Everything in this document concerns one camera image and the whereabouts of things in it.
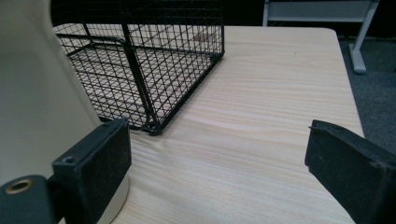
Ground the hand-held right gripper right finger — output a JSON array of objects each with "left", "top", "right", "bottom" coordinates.
[{"left": 304, "top": 119, "right": 396, "bottom": 224}]

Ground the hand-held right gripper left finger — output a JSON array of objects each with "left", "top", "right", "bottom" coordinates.
[{"left": 51, "top": 118, "right": 133, "bottom": 224}]

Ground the black wire mesh basket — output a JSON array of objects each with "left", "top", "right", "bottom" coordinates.
[{"left": 50, "top": 0, "right": 226, "bottom": 136}]

